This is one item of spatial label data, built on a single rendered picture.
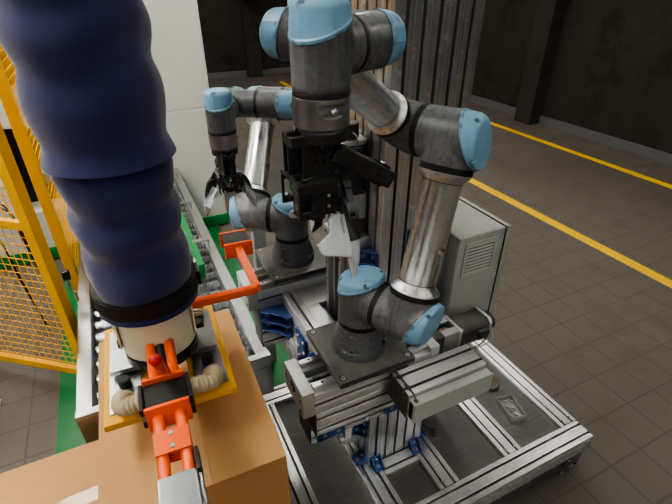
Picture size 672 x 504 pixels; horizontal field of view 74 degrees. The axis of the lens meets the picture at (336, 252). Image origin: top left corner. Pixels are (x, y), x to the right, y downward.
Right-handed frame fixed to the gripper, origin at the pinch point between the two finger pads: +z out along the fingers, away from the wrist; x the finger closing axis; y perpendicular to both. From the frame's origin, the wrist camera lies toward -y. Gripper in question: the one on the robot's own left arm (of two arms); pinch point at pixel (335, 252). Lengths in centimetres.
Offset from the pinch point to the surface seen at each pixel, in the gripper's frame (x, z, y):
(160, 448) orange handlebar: -2.4, 32.6, 32.7
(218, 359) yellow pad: -32, 44, 17
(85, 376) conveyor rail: -96, 92, 60
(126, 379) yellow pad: -32, 42, 38
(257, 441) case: -15, 58, 14
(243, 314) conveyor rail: -106, 93, -5
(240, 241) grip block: -65, 31, 1
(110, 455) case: -26, 58, 46
